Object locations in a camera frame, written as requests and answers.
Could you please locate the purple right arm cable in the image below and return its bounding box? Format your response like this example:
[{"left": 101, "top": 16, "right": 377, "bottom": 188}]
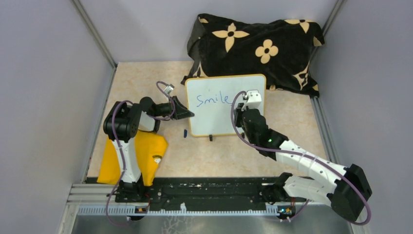
[{"left": 230, "top": 91, "right": 372, "bottom": 226}]

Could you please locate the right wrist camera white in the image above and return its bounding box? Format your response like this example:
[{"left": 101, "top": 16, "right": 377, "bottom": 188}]
[{"left": 242, "top": 90, "right": 262, "bottom": 111}]

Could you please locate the aluminium front rail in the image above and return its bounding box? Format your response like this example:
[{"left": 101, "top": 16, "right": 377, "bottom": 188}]
[{"left": 67, "top": 177, "right": 305, "bottom": 219}]

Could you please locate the white whiteboard yellow frame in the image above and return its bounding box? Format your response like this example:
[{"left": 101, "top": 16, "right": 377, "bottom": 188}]
[{"left": 185, "top": 74, "right": 266, "bottom": 137}]

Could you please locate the left aluminium frame post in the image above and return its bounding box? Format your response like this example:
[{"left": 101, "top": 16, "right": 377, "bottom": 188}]
[{"left": 70, "top": 0, "right": 117, "bottom": 69}]

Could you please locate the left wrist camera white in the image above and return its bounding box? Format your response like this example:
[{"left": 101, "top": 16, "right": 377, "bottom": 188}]
[{"left": 163, "top": 84, "right": 174, "bottom": 97}]

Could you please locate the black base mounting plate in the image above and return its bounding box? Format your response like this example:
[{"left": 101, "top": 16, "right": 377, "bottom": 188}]
[{"left": 114, "top": 177, "right": 305, "bottom": 212}]

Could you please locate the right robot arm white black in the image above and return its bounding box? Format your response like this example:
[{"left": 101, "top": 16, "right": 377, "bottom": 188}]
[{"left": 230, "top": 103, "right": 372, "bottom": 226}]

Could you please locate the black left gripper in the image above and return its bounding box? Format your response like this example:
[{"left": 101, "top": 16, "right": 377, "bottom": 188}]
[{"left": 153, "top": 96, "right": 195, "bottom": 120}]

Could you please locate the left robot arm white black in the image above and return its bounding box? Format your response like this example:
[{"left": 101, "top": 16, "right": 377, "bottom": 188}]
[{"left": 98, "top": 96, "right": 195, "bottom": 202}]

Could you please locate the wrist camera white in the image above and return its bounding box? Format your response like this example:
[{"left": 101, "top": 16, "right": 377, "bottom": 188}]
[
  {"left": 242, "top": 90, "right": 262, "bottom": 111},
  {"left": 163, "top": 84, "right": 174, "bottom": 97}
]

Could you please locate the right aluminium frame post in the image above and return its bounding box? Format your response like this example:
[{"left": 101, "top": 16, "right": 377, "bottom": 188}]
[{"left": 309, "top": 0, "right": 346, "bottom": 62}]

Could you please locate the yellow cloth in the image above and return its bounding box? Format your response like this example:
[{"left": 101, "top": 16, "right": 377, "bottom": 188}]
[{"left": 97, "top": 131, "right": 168, "bottom": 187}]

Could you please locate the black floral pillow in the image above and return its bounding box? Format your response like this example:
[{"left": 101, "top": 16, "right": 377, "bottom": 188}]
[{"left": 184, "top": 13, "right": 325, "bottom": 97}]

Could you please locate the aluminium frame post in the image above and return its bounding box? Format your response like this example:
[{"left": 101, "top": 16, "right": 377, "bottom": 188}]
[
  {"left": 70, "top": 0, "right": 117, "bottom": 69},
  {"left": 309, "top": 0, "right": 346, "bottom": 62}
]

